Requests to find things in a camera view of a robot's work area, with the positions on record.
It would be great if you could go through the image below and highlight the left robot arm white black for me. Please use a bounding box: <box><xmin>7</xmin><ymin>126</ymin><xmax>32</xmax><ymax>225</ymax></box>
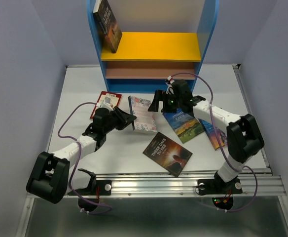
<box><xmin>26</xmin><ymin>107</ymin><xmax>137</xmax><ymax>204</ymax></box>

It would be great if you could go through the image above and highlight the Jane Eyre book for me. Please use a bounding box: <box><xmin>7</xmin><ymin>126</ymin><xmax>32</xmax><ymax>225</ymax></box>
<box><xmin>199</xmin><ymin>119</ymin><xmax>227</xmax><ymax>150</ymax></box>

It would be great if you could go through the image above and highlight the aluminium mounting rail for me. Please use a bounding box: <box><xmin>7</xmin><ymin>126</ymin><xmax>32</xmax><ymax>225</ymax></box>
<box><xmin>97</xmin><ymin>169</ymin><xmax>287</xmax><ymax>198</ymax></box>

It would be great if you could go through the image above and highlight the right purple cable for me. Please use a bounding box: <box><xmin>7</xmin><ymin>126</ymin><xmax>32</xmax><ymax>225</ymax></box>
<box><xmin>171</xmin><ymin>72</ymin><xmax>259</xmax><ymax>213</ymax></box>

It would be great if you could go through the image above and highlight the red white cover book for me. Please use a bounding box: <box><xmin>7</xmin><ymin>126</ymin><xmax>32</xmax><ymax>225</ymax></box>
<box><xmin>90</xmin><ymin>91</ymin><xmax>122</xmax><ymax>119</ymax></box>

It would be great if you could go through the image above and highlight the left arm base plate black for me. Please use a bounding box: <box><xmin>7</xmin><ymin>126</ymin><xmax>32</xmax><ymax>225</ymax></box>
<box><xmin>75</xmin><ymin>180</ymin><xmax>112</xmax><ymax>196</ymax></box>

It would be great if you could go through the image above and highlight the floral cover book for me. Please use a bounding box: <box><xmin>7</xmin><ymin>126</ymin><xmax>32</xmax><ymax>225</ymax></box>
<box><xmin>128</xmin><ymin>96</ymin><xmax>158</xmax><ymax>134</ymax></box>

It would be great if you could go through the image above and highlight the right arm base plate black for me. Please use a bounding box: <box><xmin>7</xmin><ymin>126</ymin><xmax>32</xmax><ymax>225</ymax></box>
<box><xmin>196</xmin><ymin>178</ymin><xmax>243</xmax><ymax>196</ymax></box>

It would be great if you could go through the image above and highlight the Three Days to See book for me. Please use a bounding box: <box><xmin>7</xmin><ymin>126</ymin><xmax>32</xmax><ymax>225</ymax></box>
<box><xmin>143</xmin><ymin>132</ymin><xmax>193</xmax><ymax>177</ymax></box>

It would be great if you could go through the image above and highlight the purple cable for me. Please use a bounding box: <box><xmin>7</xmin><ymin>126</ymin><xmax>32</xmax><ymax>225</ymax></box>
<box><xmin>171</xmin><ymin>72</ymin><xmax>259</xmax><ymax>213</ymax></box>
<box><xmin>57</xmin><ymin>101</ymin><xmax>113</xmax><ymax>215</ymax></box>

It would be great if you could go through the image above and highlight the Animal Farm book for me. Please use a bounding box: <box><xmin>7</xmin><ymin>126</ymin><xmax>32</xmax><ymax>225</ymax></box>
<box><xmin>163</xmin><ymin>109</ymin><xmax>204</xmax><ymax>144</ymax></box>

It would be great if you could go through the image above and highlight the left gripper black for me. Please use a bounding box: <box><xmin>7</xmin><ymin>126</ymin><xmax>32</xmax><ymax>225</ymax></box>
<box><xmin>103</xmin><ymin>106</ymin><xmax>136</xmax><ymax>134</ymax></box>

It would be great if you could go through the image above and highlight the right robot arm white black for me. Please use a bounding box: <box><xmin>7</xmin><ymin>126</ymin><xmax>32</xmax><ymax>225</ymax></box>
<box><xmin>148</xmin><ymin>78</ymin><xmax>264</xmax><ymax>196</ymax></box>

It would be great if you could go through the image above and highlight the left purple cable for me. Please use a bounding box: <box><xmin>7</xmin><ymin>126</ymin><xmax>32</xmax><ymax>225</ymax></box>
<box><xmin>57</xmin><ymin>101</ymin><xmax>113</xmax><ymax>215</ymax></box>

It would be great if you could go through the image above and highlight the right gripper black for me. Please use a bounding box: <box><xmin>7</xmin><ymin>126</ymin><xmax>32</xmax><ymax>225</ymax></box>
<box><xmin>146</xmin><ymin>90</ymin><xmax>182</xmax><ymax>114</ymax></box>

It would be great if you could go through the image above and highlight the A Tale of Two Cities book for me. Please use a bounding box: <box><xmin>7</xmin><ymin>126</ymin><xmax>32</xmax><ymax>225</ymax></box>
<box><xmin>93</xmin><ymin>0</ymin><xmax>122</xmax><ymax>53</ymax></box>

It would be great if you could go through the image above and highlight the blue yellow wooden bookshelf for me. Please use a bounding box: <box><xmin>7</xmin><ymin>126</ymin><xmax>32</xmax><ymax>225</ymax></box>
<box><xmin>87</xmin><ymin>0</ymin><xmax>219</xmax><ymax>93</ymax></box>

